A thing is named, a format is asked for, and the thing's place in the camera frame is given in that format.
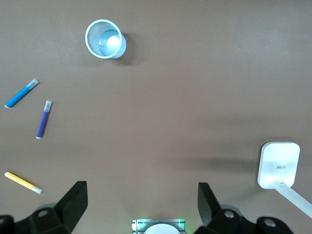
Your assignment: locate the white desk lamp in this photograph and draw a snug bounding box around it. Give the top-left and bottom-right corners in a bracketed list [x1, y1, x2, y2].
[257, 141, 312, 220]

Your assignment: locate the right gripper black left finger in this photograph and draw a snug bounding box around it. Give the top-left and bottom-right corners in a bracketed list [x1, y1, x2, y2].
[0, 180, 88, 234]

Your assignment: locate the blue marker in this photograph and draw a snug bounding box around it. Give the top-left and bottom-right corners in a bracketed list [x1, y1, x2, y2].
[4, 78, 39, 108]

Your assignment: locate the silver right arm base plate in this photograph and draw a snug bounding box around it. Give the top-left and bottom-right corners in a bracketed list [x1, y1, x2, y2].
[131, 218, 186, 234]

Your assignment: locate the brown paper table cover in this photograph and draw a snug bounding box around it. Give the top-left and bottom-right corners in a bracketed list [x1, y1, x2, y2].
[0, 0, 312, 234]

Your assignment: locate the purple marker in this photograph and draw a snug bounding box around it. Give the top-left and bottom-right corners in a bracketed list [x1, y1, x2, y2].
[36, 99, 53, 139]

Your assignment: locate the yellow marker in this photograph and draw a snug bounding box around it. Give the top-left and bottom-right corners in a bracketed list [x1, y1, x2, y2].
[4, 171, 43, 195]

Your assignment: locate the translucent blue plastic cup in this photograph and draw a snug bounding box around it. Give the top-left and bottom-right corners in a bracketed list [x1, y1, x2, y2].
[85, 19, 128, 59]

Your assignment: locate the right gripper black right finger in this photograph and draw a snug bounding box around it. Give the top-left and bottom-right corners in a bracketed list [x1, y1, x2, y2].
[195, 182, 293, 234]

